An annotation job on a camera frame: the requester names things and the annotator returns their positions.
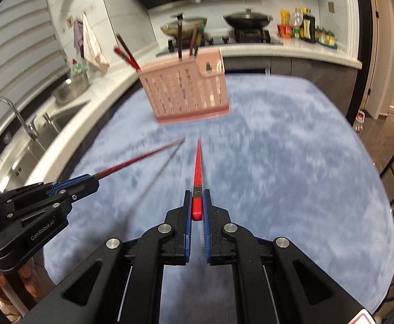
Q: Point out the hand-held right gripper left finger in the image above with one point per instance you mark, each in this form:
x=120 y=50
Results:
x=187 y=216

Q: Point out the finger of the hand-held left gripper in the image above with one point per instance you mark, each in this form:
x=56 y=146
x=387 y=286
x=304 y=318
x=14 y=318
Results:
x=68 y=182
x=82 y=190

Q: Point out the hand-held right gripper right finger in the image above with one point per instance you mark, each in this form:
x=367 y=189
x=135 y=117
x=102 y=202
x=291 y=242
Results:
x=206 y=216

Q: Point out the bright red chopstick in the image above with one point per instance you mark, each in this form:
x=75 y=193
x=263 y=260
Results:
x=122 y=55
x=198 y=175

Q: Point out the pink perforated utensil basket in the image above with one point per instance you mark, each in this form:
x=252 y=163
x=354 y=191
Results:
x=183 y=91

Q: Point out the green chopstick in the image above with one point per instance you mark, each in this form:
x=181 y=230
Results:
x=200 y=38

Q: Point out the person's left hand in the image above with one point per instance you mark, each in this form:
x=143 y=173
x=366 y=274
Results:
x=28 y=280

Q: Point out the stainless steel sink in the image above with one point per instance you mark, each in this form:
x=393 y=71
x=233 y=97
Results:
x=38 y=141

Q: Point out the chrome sink faucet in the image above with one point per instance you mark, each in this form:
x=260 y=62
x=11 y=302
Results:
x=24 y=121

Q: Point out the stainless steel pot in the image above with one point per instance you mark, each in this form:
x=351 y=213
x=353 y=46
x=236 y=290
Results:
x=68 y=91

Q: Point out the blue-grey plush mat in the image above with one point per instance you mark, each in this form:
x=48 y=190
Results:
x=284 y=158

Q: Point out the green dish soap bottle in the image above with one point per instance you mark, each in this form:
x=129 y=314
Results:
x=79 y=72

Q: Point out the white stained hanging towel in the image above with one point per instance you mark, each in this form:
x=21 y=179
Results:
x=94 y=47

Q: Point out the white window blinds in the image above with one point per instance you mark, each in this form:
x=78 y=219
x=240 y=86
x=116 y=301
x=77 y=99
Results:
x=18 y=47

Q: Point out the purple hanging cloth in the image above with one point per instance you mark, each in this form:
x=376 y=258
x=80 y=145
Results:
x=78 y=37

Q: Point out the plastic bottle with red cap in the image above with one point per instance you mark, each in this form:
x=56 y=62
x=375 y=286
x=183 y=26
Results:
x=359 y=123

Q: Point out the black gas stove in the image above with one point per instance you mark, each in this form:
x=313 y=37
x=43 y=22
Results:
x=244 y=37

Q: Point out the steel wok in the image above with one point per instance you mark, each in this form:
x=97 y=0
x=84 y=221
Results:
x=170 y=27

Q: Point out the black frying pan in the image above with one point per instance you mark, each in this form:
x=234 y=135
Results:
x=247 y=19

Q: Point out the red instant noodle cup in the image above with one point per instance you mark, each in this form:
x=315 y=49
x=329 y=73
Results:
x=284 y=31

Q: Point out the small green-capped bottle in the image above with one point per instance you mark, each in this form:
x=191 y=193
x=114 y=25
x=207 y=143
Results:
x=297 y=33

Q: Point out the yellow seasoning packet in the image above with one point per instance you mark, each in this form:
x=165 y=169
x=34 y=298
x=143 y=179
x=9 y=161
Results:
x=284 y=17

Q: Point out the dark soy sauce bottle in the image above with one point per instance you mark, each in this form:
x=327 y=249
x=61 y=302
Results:
x=307 y=27

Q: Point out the row of small seasoning jars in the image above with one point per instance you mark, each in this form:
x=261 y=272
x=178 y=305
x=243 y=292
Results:
x=326 y=37

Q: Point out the clear plastic bottle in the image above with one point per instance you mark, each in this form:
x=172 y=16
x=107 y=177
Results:
x=297 y=20

